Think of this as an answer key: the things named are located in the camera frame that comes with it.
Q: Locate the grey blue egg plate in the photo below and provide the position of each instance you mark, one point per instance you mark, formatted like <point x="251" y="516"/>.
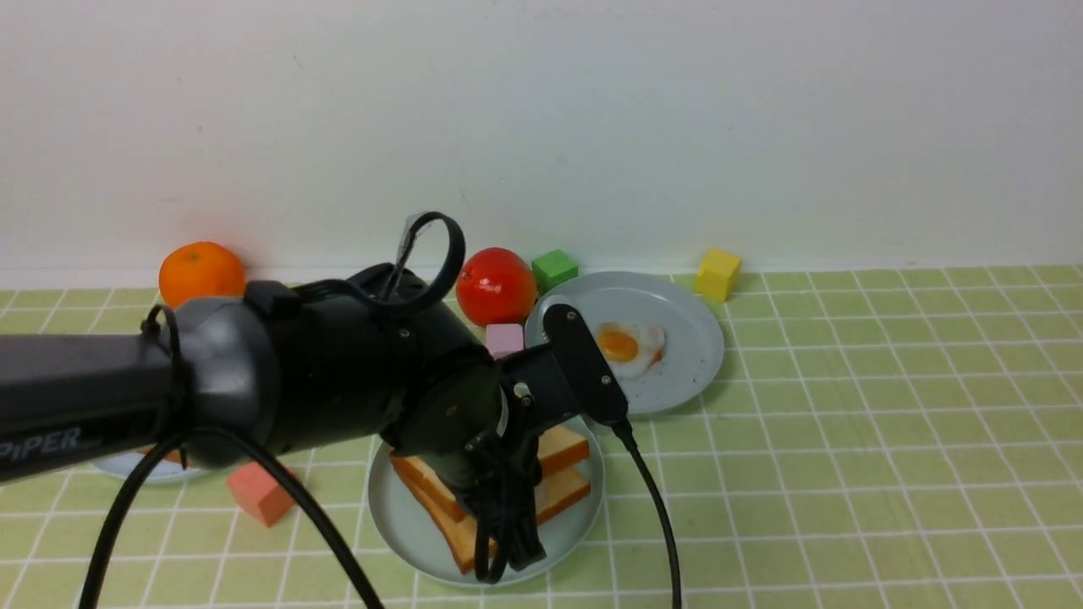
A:
<point x="695" y="344"/>

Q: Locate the toast slice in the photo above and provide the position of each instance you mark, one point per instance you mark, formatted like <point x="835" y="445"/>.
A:
<point x="560" y="449"/>
<point x="556" y="493"/>

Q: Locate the pink cube block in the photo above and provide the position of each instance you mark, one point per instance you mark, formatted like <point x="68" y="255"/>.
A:
<point x="504" y="339"/>

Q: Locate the salmon red cube block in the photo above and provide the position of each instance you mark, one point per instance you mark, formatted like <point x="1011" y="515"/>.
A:
<point x="259" y="494"/>

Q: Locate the centre light blue plate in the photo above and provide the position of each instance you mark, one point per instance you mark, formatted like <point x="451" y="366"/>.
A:
<point x="412" y="535"/>

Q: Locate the red tomato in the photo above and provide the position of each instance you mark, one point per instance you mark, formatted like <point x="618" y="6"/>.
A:
<point x="495" y="287"/>

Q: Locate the orange fruit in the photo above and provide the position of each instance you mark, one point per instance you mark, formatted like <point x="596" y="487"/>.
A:
<point x="201" y="269"/>

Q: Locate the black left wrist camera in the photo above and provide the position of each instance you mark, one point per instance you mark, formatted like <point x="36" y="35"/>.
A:
<point x="596" y="391"/>

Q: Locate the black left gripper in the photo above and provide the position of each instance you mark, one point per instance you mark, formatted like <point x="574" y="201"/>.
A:
<point x="479" y="432"/>

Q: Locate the rear fried egg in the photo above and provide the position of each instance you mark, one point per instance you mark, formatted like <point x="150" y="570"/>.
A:
<point x="631" y="348"/>

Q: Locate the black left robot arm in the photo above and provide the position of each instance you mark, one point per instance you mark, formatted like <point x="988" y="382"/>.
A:
<point x="281" y="369"/>

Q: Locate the yellow cube block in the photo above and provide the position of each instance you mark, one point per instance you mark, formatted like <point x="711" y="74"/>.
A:
<point x="718" y="274"/>

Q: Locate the green cube block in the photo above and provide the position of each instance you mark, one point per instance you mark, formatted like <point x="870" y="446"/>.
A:
<point x="552" y="269"/>

